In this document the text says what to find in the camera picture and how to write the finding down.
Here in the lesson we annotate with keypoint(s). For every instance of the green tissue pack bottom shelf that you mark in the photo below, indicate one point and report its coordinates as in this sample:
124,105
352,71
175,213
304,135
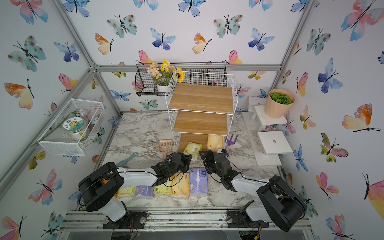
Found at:
193,149

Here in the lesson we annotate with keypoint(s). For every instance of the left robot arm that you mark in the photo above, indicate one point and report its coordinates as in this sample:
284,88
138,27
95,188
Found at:
99,188

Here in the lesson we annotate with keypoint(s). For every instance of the pink pot with green plant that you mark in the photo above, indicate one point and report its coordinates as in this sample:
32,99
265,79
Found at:
279,102

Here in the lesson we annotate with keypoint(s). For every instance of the aluminium front rail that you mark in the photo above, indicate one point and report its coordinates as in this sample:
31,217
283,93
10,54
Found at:
166,220

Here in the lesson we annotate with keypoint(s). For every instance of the purple tissue pack shelf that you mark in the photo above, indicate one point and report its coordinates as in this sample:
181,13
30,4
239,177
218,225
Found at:
145,192
198,182

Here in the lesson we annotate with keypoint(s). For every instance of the white wire three-tier shelf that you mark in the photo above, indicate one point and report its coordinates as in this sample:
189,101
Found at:
200,105

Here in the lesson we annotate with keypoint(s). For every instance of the yellow tissue pack bottom shelf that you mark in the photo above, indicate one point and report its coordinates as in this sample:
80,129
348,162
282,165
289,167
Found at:
215,142

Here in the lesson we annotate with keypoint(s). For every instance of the yellow tissue pack shelf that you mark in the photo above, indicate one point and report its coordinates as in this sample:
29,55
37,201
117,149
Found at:
215,142
180,185

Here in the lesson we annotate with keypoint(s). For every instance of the artificial flowers in white pot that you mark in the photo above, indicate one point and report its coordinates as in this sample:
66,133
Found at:
162,74

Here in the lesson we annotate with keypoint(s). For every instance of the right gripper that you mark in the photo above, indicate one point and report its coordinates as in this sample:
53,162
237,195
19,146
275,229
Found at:
207,161

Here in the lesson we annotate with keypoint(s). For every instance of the green tissue pack shelf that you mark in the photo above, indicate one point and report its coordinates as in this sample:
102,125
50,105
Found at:
193,149
164,189

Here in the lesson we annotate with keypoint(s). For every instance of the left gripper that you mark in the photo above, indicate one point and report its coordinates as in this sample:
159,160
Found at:
186,160

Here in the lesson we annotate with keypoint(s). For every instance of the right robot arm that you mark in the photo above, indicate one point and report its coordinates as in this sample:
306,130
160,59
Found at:
279,205

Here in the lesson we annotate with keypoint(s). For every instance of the purple tissue pack bottom shelf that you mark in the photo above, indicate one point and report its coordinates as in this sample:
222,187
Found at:
198,182

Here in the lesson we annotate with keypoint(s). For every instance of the green tissue pack with tissue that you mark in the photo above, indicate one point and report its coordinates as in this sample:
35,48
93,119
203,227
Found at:
128,191

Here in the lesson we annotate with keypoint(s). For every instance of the glass jar with green lid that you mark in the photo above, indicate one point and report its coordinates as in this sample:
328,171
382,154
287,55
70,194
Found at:
75,128

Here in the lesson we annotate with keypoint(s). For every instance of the teal plastic spatula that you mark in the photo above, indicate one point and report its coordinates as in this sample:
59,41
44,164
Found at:
125,161

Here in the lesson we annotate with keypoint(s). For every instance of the white mesh wall basket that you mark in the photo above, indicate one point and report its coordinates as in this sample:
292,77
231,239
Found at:
55,140

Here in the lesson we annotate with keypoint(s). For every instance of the black wire wall basket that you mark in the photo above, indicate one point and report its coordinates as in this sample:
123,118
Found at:
147,84

